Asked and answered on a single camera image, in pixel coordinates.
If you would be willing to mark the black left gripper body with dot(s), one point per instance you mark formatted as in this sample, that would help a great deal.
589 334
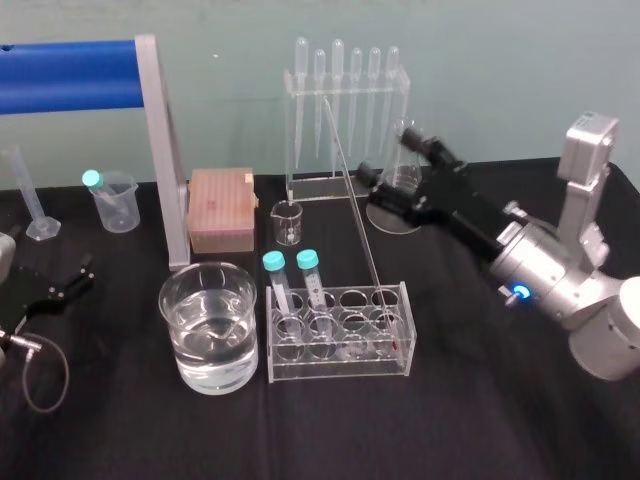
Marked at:
27 297

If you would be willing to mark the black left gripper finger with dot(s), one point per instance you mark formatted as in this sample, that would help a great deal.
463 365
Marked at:
80 272
70 292

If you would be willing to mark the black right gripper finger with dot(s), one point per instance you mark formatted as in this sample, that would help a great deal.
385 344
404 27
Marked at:
387 195
440 152

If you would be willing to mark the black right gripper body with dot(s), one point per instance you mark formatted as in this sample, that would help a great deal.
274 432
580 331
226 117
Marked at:
462 210

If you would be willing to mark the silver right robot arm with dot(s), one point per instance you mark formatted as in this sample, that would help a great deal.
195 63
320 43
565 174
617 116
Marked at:
545 280

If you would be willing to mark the long glass thermometer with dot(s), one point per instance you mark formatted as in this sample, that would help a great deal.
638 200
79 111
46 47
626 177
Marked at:
357 210

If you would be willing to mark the small clear plastic beaker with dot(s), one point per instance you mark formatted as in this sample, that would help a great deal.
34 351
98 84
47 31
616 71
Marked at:
120 212

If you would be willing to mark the teal capped centrifuge tube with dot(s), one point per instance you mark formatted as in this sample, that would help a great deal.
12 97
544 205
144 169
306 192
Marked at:
275 272
92 179
309 267

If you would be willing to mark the small glass beaker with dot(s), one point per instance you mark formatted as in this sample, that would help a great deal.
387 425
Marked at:
287 227

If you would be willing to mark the large glass beaker with water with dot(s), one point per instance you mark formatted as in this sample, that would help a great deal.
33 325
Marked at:
210 345

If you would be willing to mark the clear acrylic test tube rack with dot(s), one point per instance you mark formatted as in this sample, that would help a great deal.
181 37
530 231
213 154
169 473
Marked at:
345 360

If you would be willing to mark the blue cylinder tube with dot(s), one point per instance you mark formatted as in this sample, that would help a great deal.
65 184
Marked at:
70 77

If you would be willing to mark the glass conical flask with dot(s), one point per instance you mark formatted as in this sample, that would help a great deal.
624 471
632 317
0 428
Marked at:
400 175

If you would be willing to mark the clear acrylic pipette stand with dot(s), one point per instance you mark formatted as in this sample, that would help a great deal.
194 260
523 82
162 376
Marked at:
320 187

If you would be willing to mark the clear plastic graduated cylinder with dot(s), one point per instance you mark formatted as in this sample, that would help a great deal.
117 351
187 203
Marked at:
31 200

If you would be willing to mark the clear plastic transfer pipette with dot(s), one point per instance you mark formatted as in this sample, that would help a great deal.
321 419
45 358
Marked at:
301 55
392 62
374 62

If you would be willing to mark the brown pipette tip box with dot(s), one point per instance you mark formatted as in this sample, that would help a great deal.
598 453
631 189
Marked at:
220 210

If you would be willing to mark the black table cloth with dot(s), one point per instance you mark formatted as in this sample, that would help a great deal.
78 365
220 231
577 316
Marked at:
450 400

